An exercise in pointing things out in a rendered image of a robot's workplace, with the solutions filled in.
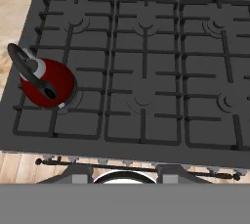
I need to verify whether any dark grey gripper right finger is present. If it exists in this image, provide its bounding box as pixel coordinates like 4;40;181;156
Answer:
155;163;213;185

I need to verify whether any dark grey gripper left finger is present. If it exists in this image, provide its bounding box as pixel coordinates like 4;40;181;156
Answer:
38;163;95;185

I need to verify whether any dark grey gas stove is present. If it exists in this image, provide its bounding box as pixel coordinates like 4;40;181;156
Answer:
0;0;250;185

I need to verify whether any black stove grate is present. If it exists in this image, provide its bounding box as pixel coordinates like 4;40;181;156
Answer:
104;0;183;147
12;0;116;141
179;0;250;153

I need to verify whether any round white and black object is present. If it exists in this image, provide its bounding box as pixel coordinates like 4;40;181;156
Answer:
92;169;157;185

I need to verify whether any black oven door handle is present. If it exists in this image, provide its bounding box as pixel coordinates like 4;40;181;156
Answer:
34;157;242;182

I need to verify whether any red kettle with black handle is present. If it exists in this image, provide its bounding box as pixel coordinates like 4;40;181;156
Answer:
7;42;79;110

